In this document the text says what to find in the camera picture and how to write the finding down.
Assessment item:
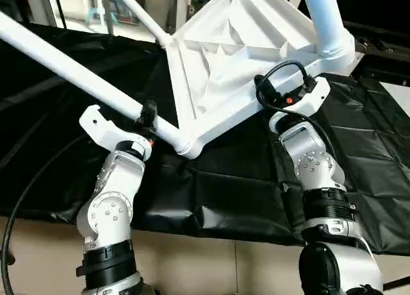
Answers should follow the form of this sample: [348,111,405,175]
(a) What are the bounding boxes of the white plastic table top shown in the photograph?
[157,0,357,160]

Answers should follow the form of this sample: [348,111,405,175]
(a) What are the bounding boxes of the white plastic table leg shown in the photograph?
[0,12,188,156]
[301,0,354,58]
[110,0,175,47]

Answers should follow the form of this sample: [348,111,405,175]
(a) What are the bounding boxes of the black work mat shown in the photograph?
[0,22,410,256]

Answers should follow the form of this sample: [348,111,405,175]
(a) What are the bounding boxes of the blue grey floor appliance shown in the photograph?
[86,0,138,25]

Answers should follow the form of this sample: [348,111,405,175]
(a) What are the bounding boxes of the black metal bench leg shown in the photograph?
[383,276,410,292]

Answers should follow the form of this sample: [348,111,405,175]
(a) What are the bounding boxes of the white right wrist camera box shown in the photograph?
[272,76,331,117]

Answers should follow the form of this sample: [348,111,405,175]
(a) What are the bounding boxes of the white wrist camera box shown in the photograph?
[79,104,154,162]
[272,76,331,117]

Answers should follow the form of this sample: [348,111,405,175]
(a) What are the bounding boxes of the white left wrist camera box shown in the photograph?
[79,104,154,162]

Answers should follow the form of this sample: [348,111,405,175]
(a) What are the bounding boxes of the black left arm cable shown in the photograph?
[0,138,90,295]

